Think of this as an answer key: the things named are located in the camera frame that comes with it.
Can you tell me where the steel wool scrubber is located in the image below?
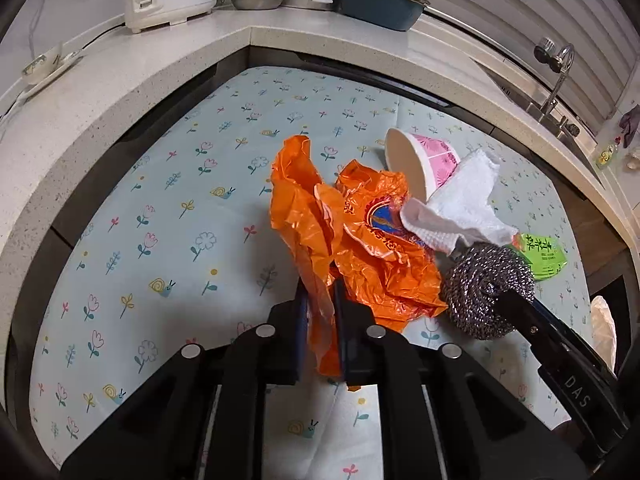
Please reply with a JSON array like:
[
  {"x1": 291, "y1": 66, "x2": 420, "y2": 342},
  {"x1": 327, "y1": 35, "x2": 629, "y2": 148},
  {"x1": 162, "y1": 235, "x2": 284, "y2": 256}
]
[{"x1": 440, "y1": 243, "x2": 535, "y2": 340}]

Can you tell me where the white hanging cloth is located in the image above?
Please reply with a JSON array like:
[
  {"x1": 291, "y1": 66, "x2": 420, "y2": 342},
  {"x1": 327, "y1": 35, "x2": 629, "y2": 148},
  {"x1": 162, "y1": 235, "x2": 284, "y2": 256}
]
[{"x1": 626, "y1": 148, "x2": 640, "y2": 171}]

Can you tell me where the pink paper cup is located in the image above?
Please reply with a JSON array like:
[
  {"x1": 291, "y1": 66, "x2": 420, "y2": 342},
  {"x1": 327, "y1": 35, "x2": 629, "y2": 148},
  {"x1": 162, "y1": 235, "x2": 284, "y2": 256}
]
[{"x1": 384, "y1": 128, "x2": 460, "y2": 203}]

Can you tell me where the blue basin with steel bowl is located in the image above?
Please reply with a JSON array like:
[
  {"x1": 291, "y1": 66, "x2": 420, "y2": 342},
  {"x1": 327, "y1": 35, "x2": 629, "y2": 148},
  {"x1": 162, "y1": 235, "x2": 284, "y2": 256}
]
[{"x1": 340, "y1": 0, "x2": 431, "y2": 32}]

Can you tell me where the floral tablecloth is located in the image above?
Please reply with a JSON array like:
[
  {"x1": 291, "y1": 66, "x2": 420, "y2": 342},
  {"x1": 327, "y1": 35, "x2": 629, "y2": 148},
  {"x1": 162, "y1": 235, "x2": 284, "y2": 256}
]
[{"x1": 29, "y1": 67, "x2": 592, "y2": 465}]

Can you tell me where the purple hanging cloth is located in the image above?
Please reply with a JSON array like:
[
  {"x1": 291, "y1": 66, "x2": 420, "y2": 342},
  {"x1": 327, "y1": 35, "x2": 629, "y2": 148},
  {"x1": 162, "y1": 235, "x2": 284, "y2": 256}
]
[{"x1": 618, "y1": 104, "x2": 640, "y2": 148}]

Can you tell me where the green dish soap bottle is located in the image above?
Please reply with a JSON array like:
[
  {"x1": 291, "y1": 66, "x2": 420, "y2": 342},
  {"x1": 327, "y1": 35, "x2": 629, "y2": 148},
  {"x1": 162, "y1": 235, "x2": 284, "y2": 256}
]
[{"x1": 596, "y1": 142, "x2": 618, "y2": 169}]

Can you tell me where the green tea packet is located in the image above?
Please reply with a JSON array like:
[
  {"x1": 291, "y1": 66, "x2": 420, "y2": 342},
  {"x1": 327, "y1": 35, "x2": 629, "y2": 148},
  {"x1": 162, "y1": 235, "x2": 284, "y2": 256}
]
[{"x1": 512, "y1": 233, "x2": 567, "y2": 281}]

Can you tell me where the stainless steel sink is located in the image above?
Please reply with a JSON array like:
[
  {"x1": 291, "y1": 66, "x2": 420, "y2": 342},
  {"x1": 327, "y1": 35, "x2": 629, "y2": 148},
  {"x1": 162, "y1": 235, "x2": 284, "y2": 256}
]
[{"x1": 479, "y1": 66, "x2": 599, "y2": 158}]

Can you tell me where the white-lined trash bin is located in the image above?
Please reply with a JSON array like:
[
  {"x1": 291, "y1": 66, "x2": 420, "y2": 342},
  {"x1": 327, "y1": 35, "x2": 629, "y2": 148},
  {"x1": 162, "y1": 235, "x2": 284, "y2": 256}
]
[{"x1": 590, "y1": 296, "x2": 617, "y2": 372}]

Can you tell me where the window roller blind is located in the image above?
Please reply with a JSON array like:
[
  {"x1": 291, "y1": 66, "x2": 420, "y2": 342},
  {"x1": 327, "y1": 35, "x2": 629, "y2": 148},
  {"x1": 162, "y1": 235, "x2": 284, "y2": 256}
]
[{"x1": 428, "y1": 0, "x2": 639, "y2": 131}]

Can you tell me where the white paper towel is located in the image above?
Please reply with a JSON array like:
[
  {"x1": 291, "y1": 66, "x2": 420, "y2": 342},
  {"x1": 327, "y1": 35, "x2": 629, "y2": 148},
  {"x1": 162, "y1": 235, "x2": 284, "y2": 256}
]
[{"x1": 400, "y1": 150, "x2": 518, "y2": 256}]

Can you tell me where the orange plastic bag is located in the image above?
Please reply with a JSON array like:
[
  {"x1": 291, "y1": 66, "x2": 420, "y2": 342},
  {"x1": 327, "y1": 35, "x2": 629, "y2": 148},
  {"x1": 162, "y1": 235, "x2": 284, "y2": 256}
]
[{"x1": 270, "y1": 136, "x2": 344, "y2": 377}]

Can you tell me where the chrome kitchen faucet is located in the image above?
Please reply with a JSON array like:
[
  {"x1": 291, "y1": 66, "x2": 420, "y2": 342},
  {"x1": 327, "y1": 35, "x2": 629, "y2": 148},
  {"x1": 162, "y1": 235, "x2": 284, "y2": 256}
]
[{"x1": 532, "y1": 36, "x2": 582, "y2": 134}]

